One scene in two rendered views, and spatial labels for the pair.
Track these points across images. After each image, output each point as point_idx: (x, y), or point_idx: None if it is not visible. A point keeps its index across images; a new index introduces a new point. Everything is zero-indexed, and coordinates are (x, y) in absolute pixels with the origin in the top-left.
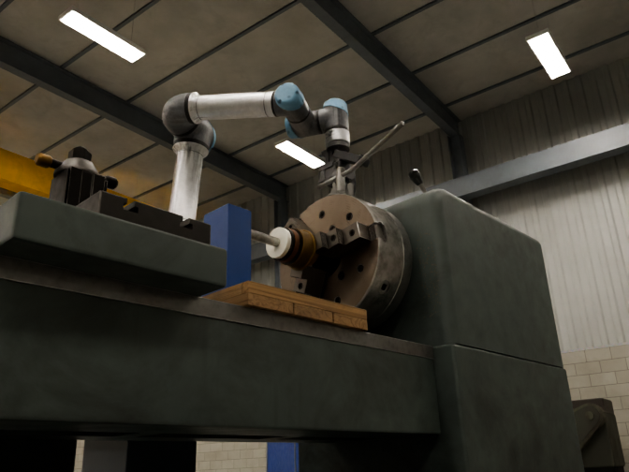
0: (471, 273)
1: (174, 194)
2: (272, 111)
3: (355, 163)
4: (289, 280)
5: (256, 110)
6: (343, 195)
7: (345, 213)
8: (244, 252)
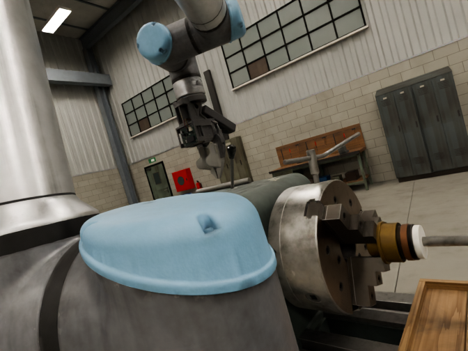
0: None
1: (18, 92)
2: (217, 26)
3: (228, 129)
4: (331, 276)
5: (213, 7)
6: (342, 182)
7: (347, 198)
8: None
